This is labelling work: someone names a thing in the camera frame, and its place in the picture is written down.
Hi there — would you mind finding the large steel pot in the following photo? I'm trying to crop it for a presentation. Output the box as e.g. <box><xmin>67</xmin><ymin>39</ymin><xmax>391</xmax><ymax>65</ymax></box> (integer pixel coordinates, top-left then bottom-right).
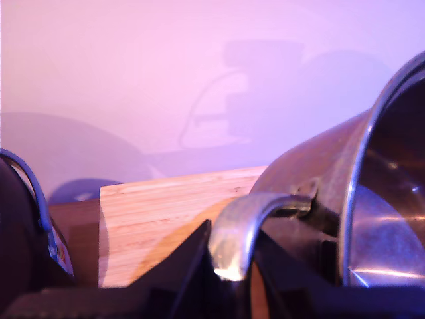
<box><xmin>207</xmin><ymin>49</ymin><xmax>425</xmax><ymax>288</ymax></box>

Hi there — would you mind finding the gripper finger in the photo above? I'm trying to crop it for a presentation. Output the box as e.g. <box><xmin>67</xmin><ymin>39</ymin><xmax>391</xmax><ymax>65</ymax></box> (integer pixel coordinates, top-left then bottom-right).
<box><xmin>134</xmin><ymin>219</ymin><xmax>252</xmax><ymax>319</ymax></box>
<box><xmin>252</xmin><ymin>229</ymin><xmax>336</xmax><ymax>319</ymax></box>

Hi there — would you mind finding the wooden shelf board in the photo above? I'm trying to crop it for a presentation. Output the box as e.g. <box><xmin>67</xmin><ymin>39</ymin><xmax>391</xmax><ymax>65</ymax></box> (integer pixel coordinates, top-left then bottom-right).
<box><xmin>98</xmin><ymin>165</ymin><xmax>270</xmax><ymax>289</ymax></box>

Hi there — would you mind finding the black rice cooker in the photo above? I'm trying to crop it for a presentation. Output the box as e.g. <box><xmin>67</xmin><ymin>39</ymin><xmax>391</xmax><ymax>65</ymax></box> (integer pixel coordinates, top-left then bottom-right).
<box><xmin>0</xmin><ymin>148</ymin><xmax>76</xmax><ymax>290</ymax></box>

